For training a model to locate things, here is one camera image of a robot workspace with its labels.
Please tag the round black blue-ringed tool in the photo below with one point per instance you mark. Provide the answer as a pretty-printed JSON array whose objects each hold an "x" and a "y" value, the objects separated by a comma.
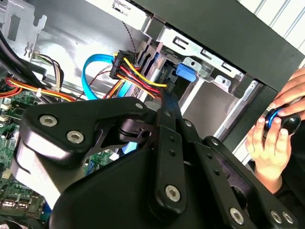
[{"x": 291, "y": 125}]

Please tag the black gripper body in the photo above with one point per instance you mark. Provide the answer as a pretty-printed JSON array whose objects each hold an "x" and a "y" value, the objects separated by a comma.
[{"x": 107, "y": 195}]

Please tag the hard disk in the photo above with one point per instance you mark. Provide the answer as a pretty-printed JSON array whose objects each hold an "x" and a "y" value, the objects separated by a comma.
[{"x": 186, "y": 72}]

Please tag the person's left hand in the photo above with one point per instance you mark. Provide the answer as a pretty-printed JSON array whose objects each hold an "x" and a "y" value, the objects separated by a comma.
[{"x": 295, "y": 95}]

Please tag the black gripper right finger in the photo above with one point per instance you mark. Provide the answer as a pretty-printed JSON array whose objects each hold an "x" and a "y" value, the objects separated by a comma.
[{"x": 221, "y": 190}]

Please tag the person's right hand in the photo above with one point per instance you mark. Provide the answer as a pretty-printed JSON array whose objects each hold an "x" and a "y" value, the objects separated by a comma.
[{"x": 269, "y": 152}]

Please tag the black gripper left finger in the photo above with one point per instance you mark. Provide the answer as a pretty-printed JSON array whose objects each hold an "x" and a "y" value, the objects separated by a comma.
[{"x": 59, "y": 114}]

